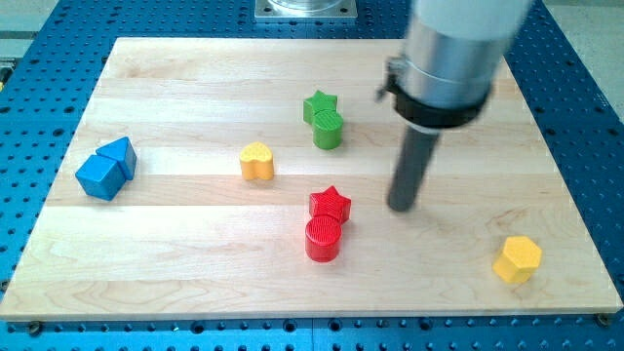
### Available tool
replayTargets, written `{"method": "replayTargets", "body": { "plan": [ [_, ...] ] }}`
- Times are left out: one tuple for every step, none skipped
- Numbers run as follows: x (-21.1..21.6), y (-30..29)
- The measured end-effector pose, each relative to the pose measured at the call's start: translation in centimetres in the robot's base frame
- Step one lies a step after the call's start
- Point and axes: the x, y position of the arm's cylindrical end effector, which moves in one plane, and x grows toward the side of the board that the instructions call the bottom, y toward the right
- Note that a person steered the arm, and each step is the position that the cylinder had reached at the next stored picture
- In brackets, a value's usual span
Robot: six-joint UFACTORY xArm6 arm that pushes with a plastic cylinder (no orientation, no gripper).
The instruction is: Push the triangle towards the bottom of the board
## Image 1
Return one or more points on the blue perforated table plate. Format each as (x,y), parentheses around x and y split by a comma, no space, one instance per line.
(51,86)

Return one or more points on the blue triangle block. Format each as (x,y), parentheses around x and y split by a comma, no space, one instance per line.
(122,152)

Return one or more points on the red cylinder block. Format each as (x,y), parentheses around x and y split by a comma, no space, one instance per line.
(322,238)

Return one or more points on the wooden board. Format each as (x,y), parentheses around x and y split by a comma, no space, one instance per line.
(189,238)

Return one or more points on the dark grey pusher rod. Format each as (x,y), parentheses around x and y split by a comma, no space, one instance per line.
(416,152)

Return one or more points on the blue cube block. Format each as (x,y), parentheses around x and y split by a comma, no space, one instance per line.
(101,177)

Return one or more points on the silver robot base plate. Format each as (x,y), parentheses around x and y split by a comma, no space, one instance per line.
(273,10)

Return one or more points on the yellow heart block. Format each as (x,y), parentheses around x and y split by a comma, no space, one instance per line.
(256,161)

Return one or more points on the yellow hexagon block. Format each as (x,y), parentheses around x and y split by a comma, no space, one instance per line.
(517,260)

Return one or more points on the green star block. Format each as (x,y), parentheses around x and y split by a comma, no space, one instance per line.
(317,103)

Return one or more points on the green cylinder block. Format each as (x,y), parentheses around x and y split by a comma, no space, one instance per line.
(327,129)

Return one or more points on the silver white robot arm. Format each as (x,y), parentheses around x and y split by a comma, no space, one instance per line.
(442,76)

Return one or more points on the red star block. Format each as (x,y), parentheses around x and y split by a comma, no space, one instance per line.
(330,203)

